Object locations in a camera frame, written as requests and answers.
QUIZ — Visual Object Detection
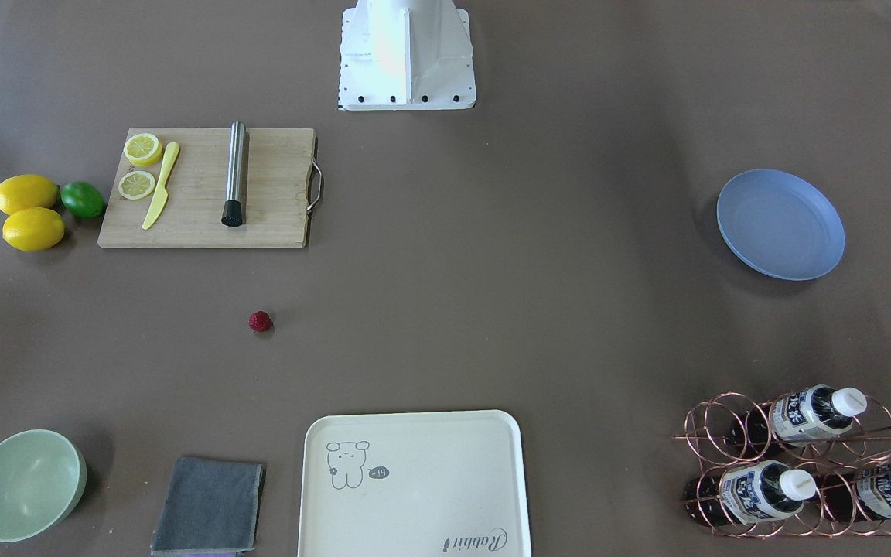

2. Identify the red strawberry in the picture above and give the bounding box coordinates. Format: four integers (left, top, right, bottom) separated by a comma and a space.
247, 311, 273, 333

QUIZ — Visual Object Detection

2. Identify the cream rabbit tray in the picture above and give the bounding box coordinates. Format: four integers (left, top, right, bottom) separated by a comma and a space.
298, 409, 533, 556

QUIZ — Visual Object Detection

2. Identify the green lime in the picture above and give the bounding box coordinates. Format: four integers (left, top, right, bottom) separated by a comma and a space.
59, 181, 106, 219

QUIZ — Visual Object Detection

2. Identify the lower drink bottle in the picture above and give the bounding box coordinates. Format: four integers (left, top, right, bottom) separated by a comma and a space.
682, 460, 818, 528
817, 463, 891, 522

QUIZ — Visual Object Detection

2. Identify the top drink bottle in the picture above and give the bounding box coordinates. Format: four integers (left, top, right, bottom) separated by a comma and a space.
728, 384, 869, 455

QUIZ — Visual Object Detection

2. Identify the blue plate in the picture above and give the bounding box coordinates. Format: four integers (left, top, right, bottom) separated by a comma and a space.
715, 169, 846, 282

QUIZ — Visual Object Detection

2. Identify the bamboo cutting board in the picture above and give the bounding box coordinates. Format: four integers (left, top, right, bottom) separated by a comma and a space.
97, 127, 319, 249

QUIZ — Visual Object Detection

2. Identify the lower yellow lemon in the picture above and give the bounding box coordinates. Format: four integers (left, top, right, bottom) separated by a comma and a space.
2, 207, 65, 251

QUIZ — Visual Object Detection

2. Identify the grey folded cloth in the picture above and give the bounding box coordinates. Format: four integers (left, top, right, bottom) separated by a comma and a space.
151, 457, 263, 556

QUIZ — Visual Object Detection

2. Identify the steel muddler black tip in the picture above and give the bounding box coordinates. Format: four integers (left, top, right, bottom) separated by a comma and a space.
220, 121, 248, 227

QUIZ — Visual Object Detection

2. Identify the thin lemon slice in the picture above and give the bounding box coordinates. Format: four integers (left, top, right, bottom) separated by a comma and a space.
117, 170, 156, 200

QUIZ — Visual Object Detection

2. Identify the green bowl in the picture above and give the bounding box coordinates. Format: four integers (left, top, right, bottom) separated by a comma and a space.
0, 429, 87, 543

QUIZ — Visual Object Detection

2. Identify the yellow lemon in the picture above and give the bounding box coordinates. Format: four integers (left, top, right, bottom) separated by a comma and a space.
0, 174, 59, 215
2, 207, 65, 251

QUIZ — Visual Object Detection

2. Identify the upper yellow lemon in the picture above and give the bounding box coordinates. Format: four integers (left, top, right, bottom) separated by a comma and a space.
0, 174, 59, 215

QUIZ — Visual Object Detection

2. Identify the thick lemon slice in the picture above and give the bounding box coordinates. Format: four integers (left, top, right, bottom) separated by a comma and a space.
123, 132, 164, 168

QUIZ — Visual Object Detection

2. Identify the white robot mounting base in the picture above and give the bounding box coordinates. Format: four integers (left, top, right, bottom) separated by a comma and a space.
337, 1, 477, 111

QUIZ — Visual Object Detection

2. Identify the copper wire bottle rack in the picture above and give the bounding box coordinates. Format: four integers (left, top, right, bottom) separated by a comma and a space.
676, 391, 891, 539

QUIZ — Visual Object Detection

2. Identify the yellow plastic knife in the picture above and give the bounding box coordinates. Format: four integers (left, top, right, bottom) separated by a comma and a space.
142, 142, 181, 230

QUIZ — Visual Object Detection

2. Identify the drink bottle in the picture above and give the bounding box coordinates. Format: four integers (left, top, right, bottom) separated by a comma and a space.
817, 463, 891, 522
728, 384, 869, 455
682, 460, 818, 528

